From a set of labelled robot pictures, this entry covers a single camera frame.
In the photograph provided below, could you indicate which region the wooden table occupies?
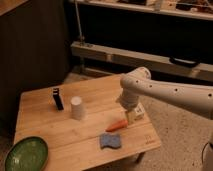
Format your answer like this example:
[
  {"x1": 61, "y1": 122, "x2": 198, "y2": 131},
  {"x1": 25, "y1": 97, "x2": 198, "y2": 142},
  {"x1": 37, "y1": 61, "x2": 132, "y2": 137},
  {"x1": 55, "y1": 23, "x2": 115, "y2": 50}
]
[{"x1": 14, "y1": 75, "x2": 161, "y2": 171}]

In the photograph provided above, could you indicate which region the white paper cup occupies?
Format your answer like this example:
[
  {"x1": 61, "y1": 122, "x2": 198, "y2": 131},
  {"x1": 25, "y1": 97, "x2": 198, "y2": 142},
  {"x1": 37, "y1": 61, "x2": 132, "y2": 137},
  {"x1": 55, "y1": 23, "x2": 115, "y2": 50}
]
[{"x1": 70, "y1": 96, "x2": 85, "y2": 120}]

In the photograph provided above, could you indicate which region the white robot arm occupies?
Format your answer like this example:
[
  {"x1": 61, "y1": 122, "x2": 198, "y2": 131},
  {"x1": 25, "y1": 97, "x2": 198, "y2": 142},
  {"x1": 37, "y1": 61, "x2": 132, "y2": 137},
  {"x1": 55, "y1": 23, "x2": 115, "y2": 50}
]
[{"x1": 119, "y1": 67, "x2": 213, "y2": 120}]

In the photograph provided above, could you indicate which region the metal pole stand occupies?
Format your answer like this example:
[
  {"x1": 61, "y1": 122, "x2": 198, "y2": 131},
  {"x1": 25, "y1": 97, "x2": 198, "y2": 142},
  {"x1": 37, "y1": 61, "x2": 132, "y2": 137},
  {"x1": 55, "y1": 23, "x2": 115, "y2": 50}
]
[{"x1": 74, "y1": 0, "x2": 92, "y2": 47}]

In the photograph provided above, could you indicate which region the grey long shelf beam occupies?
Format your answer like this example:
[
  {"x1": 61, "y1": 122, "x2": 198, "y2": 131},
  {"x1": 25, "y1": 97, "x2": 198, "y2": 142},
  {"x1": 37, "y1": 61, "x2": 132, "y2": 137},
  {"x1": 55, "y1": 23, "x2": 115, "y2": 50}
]
[{"x1": 71, "y1": 41, "x2": 213, "y2": 82}]

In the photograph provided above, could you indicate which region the orange carrot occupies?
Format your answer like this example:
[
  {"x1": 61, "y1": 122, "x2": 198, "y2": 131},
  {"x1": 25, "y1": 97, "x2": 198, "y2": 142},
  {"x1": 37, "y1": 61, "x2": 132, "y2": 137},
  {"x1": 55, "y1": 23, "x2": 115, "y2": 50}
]
[{"x1": 106, "y1": 119, "x2": 128, "y2": 132}]

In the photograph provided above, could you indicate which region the black handle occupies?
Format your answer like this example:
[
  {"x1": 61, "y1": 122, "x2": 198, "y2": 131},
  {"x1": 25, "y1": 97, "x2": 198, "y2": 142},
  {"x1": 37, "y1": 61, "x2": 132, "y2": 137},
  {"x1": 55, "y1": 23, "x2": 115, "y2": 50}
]
[{"x1": 169, "y1": 57, "x2": 200, "y2": 68}]

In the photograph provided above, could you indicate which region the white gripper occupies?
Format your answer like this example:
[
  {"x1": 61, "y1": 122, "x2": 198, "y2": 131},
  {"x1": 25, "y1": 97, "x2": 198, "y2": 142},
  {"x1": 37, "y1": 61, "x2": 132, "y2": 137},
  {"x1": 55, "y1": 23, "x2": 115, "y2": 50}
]
[{"x1": 117, "y1": 89, "x2": 145, "y2": 124}]

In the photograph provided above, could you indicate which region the blue sponge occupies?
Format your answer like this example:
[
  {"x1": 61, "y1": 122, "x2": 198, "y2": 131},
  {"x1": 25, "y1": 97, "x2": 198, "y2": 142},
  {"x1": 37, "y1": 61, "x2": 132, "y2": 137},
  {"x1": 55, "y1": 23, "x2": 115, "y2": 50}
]
[{"x1": 99, "y1": 133, "x2": 122, "y2": 149}]

